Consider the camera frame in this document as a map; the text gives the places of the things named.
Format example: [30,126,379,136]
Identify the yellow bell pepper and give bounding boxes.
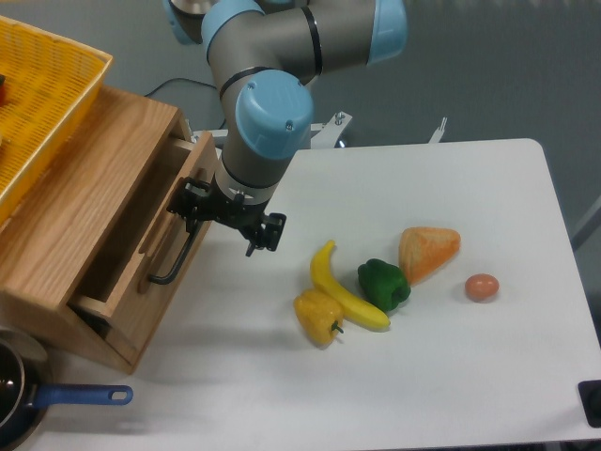
[293,289,345,347]

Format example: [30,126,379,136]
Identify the wooden drawer cabinet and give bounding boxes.
[1,87,193,373]

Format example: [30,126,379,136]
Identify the blue handled saucepan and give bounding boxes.
[1,330,133,450]

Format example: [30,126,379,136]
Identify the yellow banana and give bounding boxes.
[310,240,391,332]

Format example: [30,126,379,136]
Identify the orange triangular bread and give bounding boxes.
[398,226,461,286]

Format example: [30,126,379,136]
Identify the wooden top drawer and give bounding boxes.
[69,132,217,365]

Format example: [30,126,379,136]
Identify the brown egg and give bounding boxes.
[464,273,500,302]

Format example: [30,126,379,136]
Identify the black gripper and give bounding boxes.
[166,177,286,257]

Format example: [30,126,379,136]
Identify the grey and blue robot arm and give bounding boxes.
[163,1,408,251]

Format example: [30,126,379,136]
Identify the yellow plastic basket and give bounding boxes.
[1,16,113,221]

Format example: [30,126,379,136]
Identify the black cable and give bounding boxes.
[144,77,218,98]

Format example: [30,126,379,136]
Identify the black drawer handle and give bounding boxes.
[147,224,200,286]

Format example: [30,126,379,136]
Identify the green bell pepper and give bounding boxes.
[357,258,411,313]

